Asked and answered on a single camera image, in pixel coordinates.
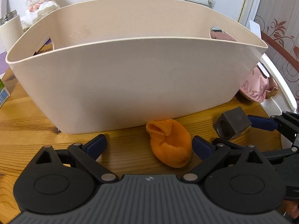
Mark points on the orange sock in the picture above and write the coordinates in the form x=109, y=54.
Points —
x=170, y=142

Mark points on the green drink carton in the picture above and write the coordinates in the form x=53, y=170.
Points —
x=4, y=94

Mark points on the dark grey cube box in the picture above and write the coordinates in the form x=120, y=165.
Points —
x=231, y=124

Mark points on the pink satin pouch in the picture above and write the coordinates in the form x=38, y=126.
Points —
x=258, y=86

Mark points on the beige plastic storage bin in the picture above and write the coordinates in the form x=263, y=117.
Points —
x=110, y=64

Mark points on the purple white board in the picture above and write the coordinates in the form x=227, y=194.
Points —
x=3, y=7

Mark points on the cream thermos bottle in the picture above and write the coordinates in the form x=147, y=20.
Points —
x=11, y=29

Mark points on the white phone stand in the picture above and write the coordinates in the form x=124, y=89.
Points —
x=255, y=28

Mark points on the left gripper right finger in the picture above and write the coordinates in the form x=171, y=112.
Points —
x=236, y=178

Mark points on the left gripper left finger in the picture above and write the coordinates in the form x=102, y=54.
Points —
x=59, y=181

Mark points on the white plush lamb toy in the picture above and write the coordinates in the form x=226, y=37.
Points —
x=36, y=10

